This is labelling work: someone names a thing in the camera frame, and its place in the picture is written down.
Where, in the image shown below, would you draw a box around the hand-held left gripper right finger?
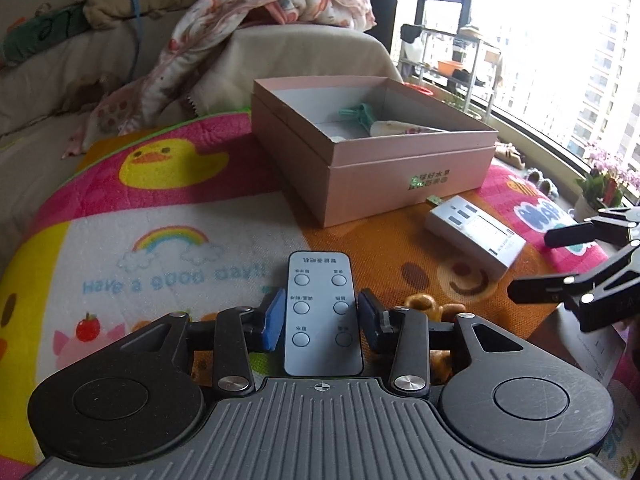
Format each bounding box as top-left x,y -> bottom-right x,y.
356,287 -> 531,402

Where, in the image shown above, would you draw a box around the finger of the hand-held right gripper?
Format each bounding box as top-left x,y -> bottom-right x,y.
544,207 -> 640,249
507,245 -> 640,311

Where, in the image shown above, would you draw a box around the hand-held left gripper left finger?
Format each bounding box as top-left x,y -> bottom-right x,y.
117,287 -> 287,397

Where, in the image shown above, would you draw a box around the grey remote control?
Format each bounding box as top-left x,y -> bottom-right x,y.
283,251 -> 365,377

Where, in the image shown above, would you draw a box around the brown round toy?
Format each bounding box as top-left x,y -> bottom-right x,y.
397,291 -> 468,391

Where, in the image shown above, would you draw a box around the white carton with label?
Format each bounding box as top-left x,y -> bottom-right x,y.
425,195 -> 527,278

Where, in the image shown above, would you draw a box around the pink cardboard box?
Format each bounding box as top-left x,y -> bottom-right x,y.
250,76 -> 499,228

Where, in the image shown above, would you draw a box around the teal plastic clip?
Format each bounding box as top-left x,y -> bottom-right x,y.
338,102 -> 376,123

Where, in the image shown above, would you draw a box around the white paper leaflet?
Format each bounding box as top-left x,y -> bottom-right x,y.
550,309 -> 627,387

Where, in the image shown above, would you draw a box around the pair of grey slippers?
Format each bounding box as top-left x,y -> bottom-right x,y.
525,167 -> 559,197

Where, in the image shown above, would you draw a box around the potted flowering plant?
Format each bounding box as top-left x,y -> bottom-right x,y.
574,142 -> 640,222

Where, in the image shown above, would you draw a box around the pair of beige shoes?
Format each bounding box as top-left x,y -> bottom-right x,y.
495,142 -> 527,169

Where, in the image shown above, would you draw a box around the colourful cartoon play mat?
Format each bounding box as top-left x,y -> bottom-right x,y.
0,110 -> 640,480

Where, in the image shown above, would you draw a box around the metal storage rack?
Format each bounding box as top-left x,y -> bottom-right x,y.
400,22 -> 503,116

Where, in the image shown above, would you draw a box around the beige sofa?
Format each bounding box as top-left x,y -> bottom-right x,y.
0,0 -> 406,171

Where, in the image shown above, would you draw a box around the pink printed blanket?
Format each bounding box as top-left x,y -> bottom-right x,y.
62,0 -> 377,158

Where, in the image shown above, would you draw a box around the beige pillow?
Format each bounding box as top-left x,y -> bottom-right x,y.
82,0 -> 211,31

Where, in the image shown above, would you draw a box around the green plush pillow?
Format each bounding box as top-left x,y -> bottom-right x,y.
0,0 -> 96,63

